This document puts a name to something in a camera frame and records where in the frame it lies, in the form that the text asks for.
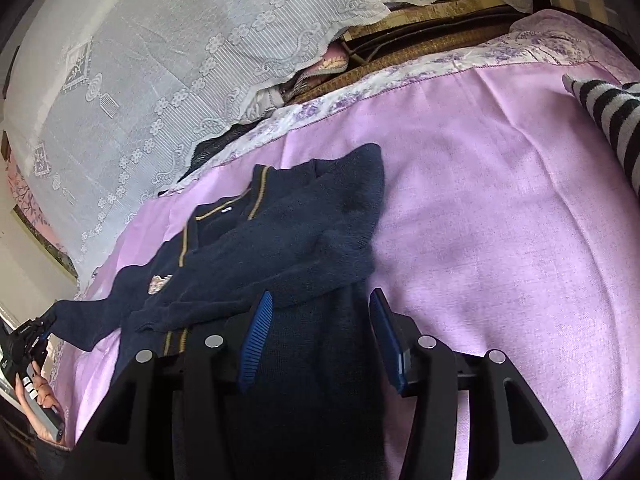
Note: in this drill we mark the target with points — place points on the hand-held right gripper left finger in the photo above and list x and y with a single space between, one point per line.
255 342

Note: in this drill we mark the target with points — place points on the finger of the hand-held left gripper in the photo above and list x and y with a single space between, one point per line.
44 327

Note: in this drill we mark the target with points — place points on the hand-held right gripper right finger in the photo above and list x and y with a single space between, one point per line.
386 345

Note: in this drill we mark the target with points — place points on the navy knit sweater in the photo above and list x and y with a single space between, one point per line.
280 240

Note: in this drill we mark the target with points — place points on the person's left forearm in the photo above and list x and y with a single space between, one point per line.
52 462

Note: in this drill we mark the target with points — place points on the person's left hand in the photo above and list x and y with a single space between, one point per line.
44 396

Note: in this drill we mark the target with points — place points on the pink floral cloth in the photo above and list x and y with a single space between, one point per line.
30 200

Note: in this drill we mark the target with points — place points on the pink bedsheet with floral border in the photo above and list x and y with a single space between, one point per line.
490 210

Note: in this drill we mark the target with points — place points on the white lace cloth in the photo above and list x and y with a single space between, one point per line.
165 85

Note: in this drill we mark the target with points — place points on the brown woven bamboo mat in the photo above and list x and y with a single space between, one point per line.
430 22

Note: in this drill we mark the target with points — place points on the black and white striped garment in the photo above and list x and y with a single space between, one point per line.
612 110

